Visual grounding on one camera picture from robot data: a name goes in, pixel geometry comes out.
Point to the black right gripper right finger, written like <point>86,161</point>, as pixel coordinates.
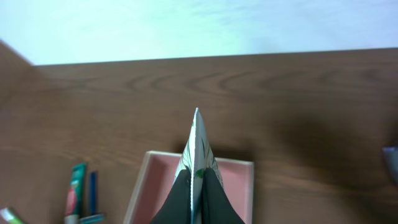
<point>216,208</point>

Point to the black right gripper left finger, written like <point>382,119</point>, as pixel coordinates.
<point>176,208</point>

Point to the white Pantene tube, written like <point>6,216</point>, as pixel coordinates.
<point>196,157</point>

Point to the purple hand soap pump bottle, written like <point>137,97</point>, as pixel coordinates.
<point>390,157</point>

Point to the white box pink interior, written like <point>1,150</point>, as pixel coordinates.
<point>156,177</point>

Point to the blue disposable razor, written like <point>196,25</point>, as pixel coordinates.
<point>93,215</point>

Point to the Colgate toothpaste tube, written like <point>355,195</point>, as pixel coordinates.
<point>75,195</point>

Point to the green white toothbrush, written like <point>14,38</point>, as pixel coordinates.
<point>9,216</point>

